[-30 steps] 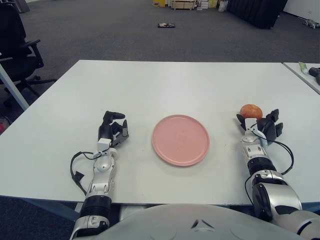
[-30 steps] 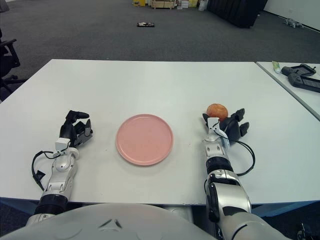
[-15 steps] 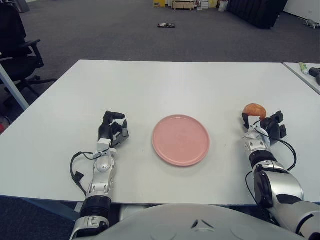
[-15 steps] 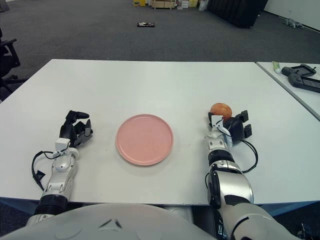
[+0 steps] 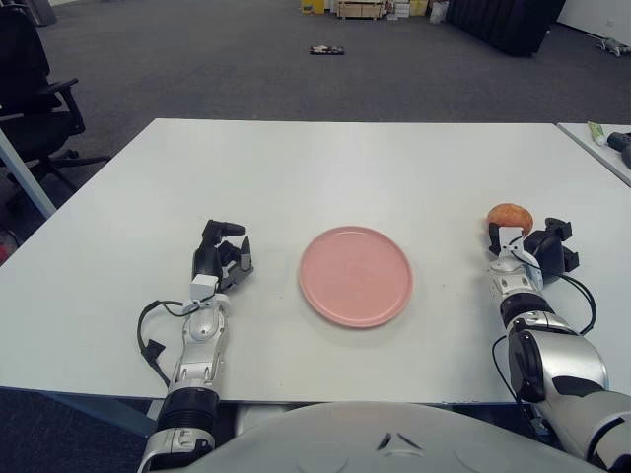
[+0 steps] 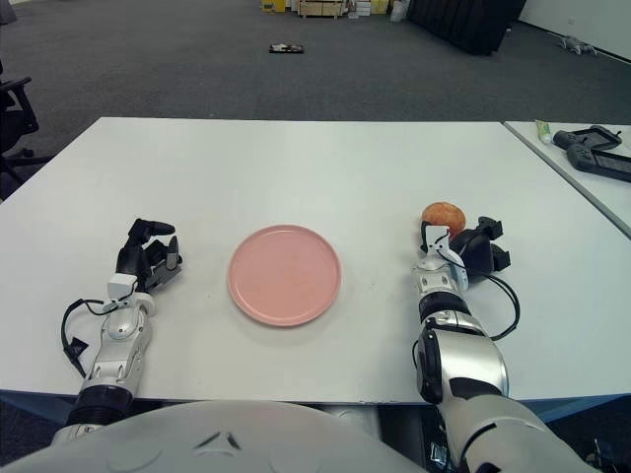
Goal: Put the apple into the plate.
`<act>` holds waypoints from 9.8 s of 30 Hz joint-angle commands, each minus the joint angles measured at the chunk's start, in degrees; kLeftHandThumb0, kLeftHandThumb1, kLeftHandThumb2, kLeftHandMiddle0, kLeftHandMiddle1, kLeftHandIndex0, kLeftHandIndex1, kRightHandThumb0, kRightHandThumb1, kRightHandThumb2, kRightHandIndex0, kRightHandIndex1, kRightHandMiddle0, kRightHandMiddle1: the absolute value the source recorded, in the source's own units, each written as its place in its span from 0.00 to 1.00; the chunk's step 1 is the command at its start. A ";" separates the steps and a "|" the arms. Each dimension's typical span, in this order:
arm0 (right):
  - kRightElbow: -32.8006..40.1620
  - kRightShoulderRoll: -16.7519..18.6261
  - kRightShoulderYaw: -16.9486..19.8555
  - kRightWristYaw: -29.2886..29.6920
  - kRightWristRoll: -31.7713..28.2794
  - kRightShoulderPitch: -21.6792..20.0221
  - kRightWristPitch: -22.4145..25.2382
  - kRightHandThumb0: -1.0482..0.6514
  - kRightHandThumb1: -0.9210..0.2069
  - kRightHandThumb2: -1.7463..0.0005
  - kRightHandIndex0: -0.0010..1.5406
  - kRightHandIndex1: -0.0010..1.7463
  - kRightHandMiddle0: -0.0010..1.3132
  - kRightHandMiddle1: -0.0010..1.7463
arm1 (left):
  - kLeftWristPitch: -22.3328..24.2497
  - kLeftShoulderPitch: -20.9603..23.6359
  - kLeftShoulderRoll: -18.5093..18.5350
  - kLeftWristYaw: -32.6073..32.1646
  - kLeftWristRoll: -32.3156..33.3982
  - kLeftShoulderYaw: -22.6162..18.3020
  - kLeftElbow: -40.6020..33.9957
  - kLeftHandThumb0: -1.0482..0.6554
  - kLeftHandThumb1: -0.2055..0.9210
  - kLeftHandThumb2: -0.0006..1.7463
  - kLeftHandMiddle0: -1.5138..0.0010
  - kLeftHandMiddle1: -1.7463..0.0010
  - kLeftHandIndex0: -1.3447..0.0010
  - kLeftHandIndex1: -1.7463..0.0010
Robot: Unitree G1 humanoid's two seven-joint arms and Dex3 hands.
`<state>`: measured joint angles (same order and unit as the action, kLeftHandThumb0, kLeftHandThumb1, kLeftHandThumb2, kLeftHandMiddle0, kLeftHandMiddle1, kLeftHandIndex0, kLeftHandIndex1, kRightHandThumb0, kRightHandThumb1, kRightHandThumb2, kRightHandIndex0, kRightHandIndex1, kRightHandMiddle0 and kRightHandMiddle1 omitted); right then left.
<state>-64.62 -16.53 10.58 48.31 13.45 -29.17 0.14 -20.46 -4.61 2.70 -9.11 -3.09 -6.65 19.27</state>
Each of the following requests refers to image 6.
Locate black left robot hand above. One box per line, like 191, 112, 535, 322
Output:
115, 217, 185, 292

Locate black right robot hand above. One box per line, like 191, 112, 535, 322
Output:
419, 215, 513, 287

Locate red yellow apple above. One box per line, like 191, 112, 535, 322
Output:
421, 201, 467, 236

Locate pink round plate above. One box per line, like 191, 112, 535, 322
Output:
227, 224, 342, 329

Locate black handheld controller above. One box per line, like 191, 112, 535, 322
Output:
566, 145, 631, 184
552, 125, 623, 152

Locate black office chair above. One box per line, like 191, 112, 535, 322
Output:
0, 58, 50, 198

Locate grey robot torso shell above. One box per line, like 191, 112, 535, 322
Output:
0, 399, 430, 473

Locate black draped curtain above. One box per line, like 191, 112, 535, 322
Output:
407, 0, 528, 57

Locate grey robot dog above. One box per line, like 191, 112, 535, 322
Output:
557, 34, 600, 56

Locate wooden pallet crate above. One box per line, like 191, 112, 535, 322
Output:
297, 0, 346, 20

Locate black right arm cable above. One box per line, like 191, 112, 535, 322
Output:
443, 240, 521, 341

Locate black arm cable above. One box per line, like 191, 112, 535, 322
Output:
443, 240, 521, 341
60, 296, 115, 379

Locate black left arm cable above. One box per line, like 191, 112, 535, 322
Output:
60, 296, 115, 379

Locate blue table frame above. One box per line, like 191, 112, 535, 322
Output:
0, 388, 631, 431

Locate shiny metal bracket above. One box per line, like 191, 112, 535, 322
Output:
427, 441, 454, 465

